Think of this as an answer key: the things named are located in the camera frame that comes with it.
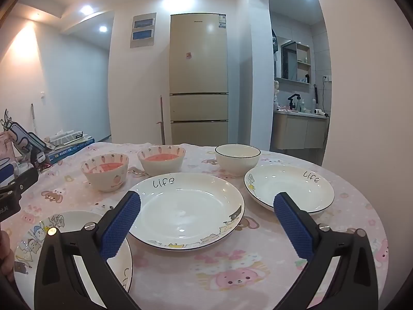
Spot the pink bag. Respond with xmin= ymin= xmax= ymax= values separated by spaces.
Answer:
xmin=0 ymin=132 xmax=16 ymax=165

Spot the person's left hand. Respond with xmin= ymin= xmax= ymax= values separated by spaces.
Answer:
xmin=0 ymin=229 xmax=15 ymax=283

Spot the pink strawberry print bowl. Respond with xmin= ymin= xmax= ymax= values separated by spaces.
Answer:
xmin=137 ymin=145 xmax=186 ymax=181
xmin=81 ymin=153 xmax=130 ymax=192

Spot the beige three-door fridge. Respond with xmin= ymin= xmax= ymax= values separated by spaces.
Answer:
xmin=169 ymin=13 xmax=229 ymax=146

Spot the white and grey carton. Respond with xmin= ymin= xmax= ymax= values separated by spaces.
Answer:
xmin=48 ymin=129 xmax=85 ymax=146

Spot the beige vanity cabinet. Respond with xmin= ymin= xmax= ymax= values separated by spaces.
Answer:
xmin=271 ymin=110 xmax=330 ymax=151

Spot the white cartoon print plate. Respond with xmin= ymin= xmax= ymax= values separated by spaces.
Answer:
xmin=13 ymin=211 xmax=133 ymax=310
xmin=128 ymin=172 xmax=245 ymax=251
xmin=244 ymin=162 xmax=335 ymax=215

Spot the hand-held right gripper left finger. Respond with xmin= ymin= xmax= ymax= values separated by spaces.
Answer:
xmin=34 ymin=190 xmax=142 ymax=310

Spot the pink cartoon print tablecloth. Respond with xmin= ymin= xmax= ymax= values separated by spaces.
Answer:
xmin=0 ymin=142 xmax=389 ymax=310

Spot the bathroom mirror cabinet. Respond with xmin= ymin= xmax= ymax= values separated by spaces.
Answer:
xmin=280 ymin=40 xmax=312 ymax=84

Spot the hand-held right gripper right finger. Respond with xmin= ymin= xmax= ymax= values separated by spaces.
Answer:
xmin=273 ymin=192 xmax=379 ymax=310

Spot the white bowl with black rim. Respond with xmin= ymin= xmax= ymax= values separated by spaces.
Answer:
xmin=215 ymin=144 xmax=261 ymax=177

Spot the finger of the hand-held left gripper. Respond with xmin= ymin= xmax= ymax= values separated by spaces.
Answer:
xmin=0 ymin=167 xmax=40 ymax=197
xmin=0 ymin=165 xmax=15 ymax=184

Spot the grey wall electrical panel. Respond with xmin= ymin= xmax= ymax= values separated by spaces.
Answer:
xmin=130 ymin=13 xmax=157 ymax=49

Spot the stack of books and boxes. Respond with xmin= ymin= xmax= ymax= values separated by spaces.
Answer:
xmin=47 ymin=138 xmax=96 ymax=165

